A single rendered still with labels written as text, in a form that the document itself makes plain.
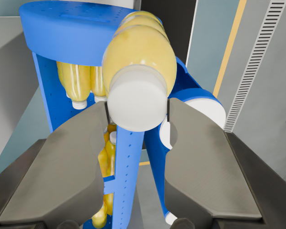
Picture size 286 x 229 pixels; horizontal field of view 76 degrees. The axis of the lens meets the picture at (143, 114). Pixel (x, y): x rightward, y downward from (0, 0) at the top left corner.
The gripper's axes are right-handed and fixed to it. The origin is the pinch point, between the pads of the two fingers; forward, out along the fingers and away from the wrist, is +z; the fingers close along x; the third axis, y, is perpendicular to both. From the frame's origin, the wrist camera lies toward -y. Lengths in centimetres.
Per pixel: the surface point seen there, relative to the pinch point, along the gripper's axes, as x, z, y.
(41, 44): -17.0, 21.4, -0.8
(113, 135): -11.4, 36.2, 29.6
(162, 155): 9, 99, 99
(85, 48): -9.3, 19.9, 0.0
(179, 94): 12, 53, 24
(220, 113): 28, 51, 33
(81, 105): -17.9, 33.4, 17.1
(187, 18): 30, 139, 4
